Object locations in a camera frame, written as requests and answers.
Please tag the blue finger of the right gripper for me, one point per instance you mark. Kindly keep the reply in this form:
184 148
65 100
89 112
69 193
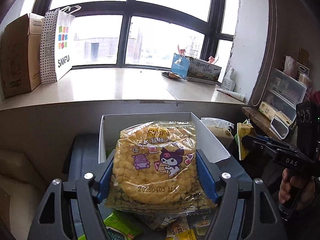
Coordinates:
270 142
250 145

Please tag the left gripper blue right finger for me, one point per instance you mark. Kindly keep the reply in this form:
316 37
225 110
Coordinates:
209 177

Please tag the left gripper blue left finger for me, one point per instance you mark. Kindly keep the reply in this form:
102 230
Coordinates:
103 177

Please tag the yellow snack bag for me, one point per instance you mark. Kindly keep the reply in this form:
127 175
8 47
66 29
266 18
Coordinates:
242 130

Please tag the green seaweed snack bag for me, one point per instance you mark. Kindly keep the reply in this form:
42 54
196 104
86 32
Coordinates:
120 227

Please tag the round corn cracker pack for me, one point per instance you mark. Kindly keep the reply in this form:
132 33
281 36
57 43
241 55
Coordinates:
154 170

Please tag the person's right hand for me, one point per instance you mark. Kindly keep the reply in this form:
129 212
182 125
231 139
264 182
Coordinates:
287 183

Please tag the wooden side shelf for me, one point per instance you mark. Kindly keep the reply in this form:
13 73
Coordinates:
260 121

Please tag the beige small carton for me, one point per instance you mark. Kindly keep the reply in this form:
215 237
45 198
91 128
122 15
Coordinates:
270 112

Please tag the soft tissue pack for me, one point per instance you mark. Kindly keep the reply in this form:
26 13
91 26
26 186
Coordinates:
222 129

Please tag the small jelly cup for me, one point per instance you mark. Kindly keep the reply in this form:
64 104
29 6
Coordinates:
202 227

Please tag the clear plastic drawer unit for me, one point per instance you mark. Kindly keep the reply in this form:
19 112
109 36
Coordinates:
284 92

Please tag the white tube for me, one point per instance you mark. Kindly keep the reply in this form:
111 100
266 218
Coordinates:
235 95

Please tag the small pastry packet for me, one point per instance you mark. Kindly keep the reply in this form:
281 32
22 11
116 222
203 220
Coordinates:
173 225

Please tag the yellow pouch red text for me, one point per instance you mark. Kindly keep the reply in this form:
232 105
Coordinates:
187 235

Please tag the white plastic bottle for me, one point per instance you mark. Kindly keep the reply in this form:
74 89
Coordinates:
228 82

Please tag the beige sofa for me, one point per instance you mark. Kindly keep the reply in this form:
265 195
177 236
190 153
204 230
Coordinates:
21 191

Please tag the blue printed tissue carton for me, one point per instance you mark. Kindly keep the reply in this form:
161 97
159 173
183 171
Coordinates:
193 69

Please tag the small wrapper on sill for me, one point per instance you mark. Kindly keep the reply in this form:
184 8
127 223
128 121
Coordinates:
170 75

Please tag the white SANFU shopping bag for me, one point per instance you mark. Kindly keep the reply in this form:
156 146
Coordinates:
56 43

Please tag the brown cardboard box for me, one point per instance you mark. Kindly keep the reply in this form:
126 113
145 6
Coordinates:
20 55

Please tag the black window frame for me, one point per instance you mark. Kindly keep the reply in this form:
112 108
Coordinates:
147 33

